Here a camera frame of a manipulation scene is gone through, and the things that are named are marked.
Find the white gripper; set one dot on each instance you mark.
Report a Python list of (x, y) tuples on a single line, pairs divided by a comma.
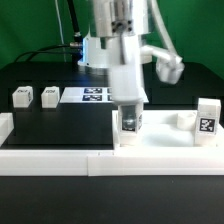
[(125, 69)]

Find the white square table top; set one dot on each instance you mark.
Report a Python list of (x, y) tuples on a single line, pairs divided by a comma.
[(165, 128)]

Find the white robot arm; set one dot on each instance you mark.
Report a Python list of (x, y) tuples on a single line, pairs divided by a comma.
[(126, 34)]

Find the white sheet with markers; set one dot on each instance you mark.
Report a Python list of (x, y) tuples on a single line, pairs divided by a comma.
[(87, 95)]

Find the white U-shaped fence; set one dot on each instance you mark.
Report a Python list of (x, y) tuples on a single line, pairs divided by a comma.
[(152, 161)]

